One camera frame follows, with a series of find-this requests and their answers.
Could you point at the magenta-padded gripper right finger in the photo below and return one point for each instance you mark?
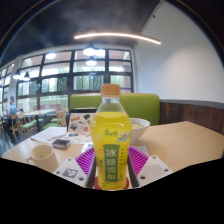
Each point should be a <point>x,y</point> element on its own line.
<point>151,170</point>

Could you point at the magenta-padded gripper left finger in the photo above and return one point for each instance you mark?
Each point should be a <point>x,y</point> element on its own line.
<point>71,171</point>

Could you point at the yellow drink bottle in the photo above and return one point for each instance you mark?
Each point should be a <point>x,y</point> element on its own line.
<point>111,133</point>

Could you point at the small dark box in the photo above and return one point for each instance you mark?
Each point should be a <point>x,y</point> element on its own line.
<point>61,143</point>

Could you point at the white mug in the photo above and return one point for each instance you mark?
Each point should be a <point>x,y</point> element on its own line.
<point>43,158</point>

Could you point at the printed paper sheet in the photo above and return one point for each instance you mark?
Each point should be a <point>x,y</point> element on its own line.
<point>80,138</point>

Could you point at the white bowl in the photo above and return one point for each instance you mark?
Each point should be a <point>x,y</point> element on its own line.
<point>140,130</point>

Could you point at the white paper sheet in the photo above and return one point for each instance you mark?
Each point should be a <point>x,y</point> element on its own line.
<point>48,134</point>

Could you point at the black-framed picture stand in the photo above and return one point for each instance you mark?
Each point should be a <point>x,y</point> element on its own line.
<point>80,121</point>

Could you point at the group of wooden chairs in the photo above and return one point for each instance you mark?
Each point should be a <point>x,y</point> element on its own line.
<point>28,125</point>

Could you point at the green bench backrest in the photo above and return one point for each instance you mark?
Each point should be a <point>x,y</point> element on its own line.
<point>140,106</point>

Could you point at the wooden dining table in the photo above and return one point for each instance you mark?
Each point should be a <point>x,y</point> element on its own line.
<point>40,112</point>

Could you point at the person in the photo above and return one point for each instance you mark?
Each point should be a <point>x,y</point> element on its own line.
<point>12,108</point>

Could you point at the group of pendant lamps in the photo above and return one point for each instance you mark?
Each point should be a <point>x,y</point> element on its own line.
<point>89,50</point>

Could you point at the curved linear ceiling light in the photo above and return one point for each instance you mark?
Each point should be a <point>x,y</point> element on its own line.
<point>116,34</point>

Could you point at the dark-framed window wall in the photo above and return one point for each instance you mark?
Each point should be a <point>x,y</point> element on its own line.
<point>71,76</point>

